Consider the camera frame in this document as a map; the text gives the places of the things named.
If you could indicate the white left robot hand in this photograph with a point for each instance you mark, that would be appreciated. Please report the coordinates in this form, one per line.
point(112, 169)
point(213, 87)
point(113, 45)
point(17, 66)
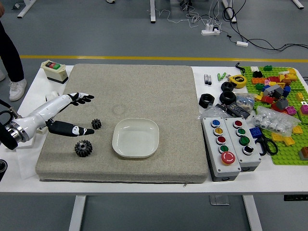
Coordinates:
point(36, 116)

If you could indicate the big black gear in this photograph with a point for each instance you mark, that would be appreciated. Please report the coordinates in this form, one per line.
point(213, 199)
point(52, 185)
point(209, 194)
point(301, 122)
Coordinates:
point(83, 149)

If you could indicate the small black gear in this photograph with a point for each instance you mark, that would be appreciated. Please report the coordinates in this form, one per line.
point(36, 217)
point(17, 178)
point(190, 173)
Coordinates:
point(96, 124)

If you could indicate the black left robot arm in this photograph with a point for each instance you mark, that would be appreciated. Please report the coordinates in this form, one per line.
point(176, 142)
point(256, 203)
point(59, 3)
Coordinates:
point(8, 137)

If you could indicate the black hex nut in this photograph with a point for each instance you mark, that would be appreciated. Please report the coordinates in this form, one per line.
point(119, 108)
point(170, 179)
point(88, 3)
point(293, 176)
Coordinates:
point(203, 102)

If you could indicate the grey five-button control box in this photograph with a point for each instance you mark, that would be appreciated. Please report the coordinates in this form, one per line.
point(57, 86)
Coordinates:
point(220, 154)

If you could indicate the grey four-button control box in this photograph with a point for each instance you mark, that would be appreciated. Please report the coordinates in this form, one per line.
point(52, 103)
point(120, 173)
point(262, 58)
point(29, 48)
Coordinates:
point(247, 144)

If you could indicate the white fitting with writing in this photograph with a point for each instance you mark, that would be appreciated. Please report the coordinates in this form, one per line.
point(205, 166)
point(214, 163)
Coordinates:
point(42, 130)

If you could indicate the person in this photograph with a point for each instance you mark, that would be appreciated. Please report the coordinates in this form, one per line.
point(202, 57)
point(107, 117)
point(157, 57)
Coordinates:
point(10, 55)

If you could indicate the grey-brown mat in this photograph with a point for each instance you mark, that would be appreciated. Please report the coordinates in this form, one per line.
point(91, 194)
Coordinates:
point(134, 91)

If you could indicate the white square dish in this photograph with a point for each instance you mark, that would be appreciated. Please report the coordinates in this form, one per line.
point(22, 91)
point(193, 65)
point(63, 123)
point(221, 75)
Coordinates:
point(136, 138)

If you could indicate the white table leg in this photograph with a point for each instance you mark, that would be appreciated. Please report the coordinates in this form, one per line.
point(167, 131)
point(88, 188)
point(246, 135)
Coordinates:
point(77, 214)
point(252, 214)

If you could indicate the background white desk leg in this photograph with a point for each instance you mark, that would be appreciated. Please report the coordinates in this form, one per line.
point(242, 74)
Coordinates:
point(153, 10)
point(25, 8)
point(229, 10)

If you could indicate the black and white battery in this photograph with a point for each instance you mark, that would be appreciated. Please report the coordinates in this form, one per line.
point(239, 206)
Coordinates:
point(206, 79)
point(210, 80)

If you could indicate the clear empty plastic bag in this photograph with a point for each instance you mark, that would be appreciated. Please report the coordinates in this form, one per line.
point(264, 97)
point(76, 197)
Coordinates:
point(210, 111)

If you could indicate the white power strip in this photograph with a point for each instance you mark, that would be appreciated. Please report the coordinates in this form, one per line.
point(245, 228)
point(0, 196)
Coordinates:
point(210, 31)

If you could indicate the black electronics module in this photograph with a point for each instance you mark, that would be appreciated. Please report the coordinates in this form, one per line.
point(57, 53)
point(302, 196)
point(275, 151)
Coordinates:
point(237, 110)

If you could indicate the yellow tape measure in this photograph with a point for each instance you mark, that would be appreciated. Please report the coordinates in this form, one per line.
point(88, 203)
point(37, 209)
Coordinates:
point(238, 80)

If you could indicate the bag of small blue parts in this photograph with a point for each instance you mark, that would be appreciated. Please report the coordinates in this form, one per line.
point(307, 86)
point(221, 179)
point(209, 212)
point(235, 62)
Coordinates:
point(245, 101)

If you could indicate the white power adapter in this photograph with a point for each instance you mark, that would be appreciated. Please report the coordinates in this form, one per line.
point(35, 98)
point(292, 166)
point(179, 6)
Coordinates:
point(241, 43)

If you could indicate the blue brick by scissors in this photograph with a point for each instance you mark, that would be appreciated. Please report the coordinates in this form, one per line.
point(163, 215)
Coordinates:
point(255, 132)

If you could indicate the black brick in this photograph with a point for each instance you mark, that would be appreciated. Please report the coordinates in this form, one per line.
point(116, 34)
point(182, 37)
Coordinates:
point(257, 74)

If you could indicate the red brick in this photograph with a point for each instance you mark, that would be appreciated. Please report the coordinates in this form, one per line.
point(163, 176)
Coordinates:
point(267, 99)

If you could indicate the black scissors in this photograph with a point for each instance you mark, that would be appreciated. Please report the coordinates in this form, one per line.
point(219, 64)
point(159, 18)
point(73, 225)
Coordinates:
point(270, 146)

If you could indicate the small green brick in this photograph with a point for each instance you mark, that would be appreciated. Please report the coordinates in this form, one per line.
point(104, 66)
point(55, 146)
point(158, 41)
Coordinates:
point(267, 68)

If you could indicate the grey and white brick arch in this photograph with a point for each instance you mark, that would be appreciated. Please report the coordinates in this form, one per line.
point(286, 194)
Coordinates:
point(272, 90)

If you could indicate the bag of white parts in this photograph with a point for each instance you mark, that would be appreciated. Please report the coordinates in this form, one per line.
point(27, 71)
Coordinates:
point(274, 120)

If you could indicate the yellow brick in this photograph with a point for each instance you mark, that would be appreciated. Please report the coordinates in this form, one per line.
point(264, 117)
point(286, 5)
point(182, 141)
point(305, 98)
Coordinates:
point(278, 137)
point(297, 130)
point(288, 141)

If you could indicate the grey sloped brick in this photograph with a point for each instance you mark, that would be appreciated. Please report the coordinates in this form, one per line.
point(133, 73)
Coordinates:
point(282, 103)

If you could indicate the green brick baseplate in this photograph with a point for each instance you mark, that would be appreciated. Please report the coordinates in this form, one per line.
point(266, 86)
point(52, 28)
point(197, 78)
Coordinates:
point(284, 154)

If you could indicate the magenta brick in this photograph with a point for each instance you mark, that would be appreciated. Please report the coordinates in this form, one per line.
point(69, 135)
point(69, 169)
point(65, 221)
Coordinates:
point(291, 110)
point(304, 111)

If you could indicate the brown and orange brick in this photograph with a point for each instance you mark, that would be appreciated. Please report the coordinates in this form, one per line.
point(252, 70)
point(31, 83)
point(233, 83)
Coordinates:
point(303, 154)

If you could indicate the black table control panel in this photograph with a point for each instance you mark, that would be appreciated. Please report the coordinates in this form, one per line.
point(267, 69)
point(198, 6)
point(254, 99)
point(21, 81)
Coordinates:
point(296, 197)

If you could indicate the beige red-green switch box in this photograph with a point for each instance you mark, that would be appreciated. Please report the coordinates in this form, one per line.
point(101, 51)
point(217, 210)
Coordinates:
point(54, 71)

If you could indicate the grey under-table bracket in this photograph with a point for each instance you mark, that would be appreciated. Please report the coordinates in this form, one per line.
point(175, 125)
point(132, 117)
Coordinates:
point(219, 200)

